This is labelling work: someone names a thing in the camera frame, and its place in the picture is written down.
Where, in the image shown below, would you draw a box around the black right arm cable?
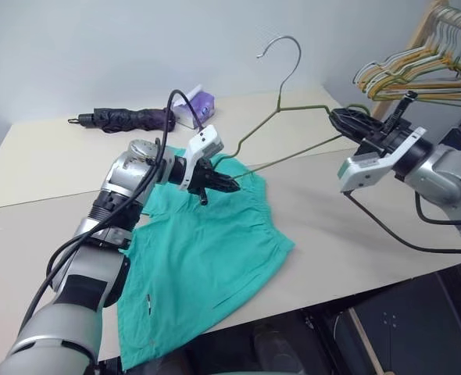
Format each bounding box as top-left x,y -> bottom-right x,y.
345,189 -> 461,255

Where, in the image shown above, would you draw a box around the dark rounded shape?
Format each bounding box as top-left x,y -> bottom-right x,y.
252,323 -> 306,375

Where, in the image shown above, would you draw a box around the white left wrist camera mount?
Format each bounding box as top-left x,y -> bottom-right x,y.
178,124 -> 226,191

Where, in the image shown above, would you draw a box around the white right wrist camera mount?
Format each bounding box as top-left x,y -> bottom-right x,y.
338,127 -> 427,193

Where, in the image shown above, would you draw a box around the white wire hanger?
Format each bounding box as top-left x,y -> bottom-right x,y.
353,17 -> 461,85

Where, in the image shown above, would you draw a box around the wooden clothes rack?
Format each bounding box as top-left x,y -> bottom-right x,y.
370,0 -> 461,116

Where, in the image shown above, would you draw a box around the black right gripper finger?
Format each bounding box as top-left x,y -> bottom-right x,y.
330,118 -> 373,145
328,107 -> 384,130

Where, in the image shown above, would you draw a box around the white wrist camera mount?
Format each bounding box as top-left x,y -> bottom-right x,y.
338,127 -> 427,193
178,124 -> 226,191

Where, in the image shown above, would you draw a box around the purple tissue pack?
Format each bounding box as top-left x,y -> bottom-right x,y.
171,84 -> 216,130

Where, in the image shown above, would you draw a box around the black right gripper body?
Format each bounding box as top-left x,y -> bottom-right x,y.
356,89 -> 418,158

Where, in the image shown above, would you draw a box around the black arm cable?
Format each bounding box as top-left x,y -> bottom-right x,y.
345,189 -> 461,255
17,89 -> 212,333

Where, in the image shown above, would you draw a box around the orange wire hanger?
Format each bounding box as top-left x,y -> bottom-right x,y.
365,23 -> 461,93

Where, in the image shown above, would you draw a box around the bunch of hanging wire hangers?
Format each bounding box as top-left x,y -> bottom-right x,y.
361,19 -> 461,98

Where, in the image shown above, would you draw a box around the black folded umbrella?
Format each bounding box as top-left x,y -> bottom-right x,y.
66,107 -> 177,134

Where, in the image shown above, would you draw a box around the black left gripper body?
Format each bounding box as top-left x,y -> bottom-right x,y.
185,157 -> 216,206

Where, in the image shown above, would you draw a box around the thin wooden stick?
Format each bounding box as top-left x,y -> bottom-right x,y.
347,307 -> 384,375

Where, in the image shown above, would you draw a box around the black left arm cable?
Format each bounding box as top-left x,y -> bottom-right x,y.
17,89 -> 212,333

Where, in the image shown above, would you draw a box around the large black plastic base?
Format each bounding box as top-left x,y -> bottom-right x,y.
320,269 -> 461,375

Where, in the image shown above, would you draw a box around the green shorts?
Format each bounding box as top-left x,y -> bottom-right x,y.
115,145 -> 297,372

